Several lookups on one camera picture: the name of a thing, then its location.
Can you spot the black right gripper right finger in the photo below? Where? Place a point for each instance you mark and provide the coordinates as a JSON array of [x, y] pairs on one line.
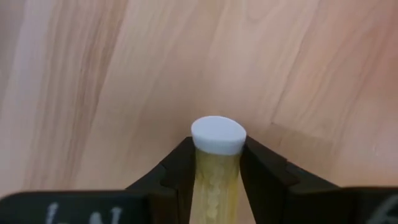
[[311, 202]]

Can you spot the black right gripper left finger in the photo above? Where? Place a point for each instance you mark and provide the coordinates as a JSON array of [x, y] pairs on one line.
[[93, 208]]

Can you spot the small white-capped pill bottle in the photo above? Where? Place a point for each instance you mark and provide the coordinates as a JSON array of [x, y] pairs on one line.
[[217, 137]]

